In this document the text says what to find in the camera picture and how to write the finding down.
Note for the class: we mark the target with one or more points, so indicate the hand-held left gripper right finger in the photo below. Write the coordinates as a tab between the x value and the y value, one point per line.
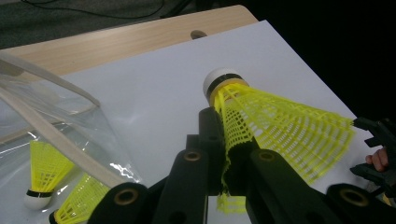
274	186

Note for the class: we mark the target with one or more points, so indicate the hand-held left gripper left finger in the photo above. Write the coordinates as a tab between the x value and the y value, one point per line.
186	183

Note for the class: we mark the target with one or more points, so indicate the yellow plastic shuttlecock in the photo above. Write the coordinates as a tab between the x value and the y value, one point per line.
46	168
81	202
280	124

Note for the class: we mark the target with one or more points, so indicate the clear bag with beige trim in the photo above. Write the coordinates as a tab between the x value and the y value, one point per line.
93	133

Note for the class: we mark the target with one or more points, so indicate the white table mat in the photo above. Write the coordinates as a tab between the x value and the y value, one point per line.
149	93

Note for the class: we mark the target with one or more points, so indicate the round table grommet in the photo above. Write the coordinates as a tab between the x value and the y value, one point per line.
198	34

